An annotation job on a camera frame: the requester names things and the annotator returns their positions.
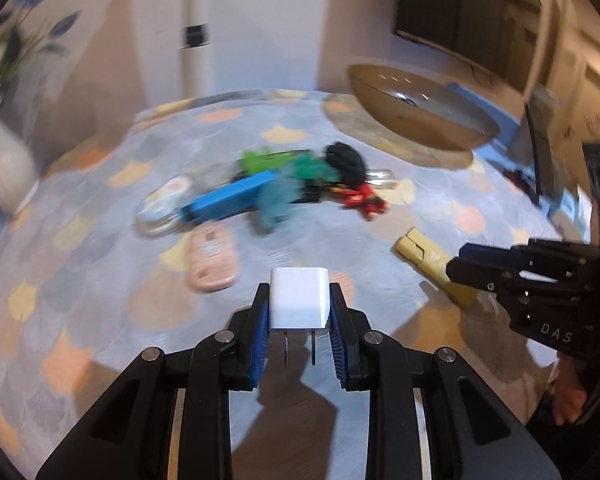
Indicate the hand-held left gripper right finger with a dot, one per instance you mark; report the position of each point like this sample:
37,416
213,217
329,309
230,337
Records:
338,345

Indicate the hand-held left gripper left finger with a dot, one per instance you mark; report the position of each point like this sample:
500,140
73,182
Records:
261,340

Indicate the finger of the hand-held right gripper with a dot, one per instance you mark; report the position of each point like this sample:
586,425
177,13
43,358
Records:
540,255
480,277

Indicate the white charger plug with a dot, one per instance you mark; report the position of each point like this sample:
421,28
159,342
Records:
300,300

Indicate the pink case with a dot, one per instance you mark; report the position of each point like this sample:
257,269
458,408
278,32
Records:
211,260

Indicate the teal translucent toy figure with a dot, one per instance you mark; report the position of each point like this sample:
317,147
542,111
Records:
275,205

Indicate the blue rectangular box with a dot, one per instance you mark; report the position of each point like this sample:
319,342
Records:
230,200

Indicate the tan glass bowl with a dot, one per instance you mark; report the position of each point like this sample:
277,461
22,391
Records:
420,105

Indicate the person's right hand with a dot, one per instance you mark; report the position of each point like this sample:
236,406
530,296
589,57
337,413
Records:
567,395

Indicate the blue white small box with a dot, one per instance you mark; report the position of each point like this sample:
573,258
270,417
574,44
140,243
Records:
565,207

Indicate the dark upright stand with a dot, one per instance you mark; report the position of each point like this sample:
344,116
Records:
539,150

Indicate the clear plastic tube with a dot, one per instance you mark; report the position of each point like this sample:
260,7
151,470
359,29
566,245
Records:
381,178

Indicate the oval tin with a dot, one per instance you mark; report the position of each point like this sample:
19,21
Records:
162,205

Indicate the black hair scrunchie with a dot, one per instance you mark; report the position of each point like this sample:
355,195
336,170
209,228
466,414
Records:
347,160

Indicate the dark green toy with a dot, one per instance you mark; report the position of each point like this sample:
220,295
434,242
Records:
310,167

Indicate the bright green toy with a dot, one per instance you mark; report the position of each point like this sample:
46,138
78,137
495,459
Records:
260,160

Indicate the round woven placemat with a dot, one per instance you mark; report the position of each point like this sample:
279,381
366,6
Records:
360,122

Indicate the patterned tablecloth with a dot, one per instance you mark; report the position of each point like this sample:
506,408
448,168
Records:
80,260

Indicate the dark television screen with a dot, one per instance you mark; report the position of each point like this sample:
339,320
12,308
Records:
460,5

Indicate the white vase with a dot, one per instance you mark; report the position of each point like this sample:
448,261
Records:
5,170

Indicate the black wall outlet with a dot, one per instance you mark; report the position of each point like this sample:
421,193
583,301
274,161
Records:
196,35

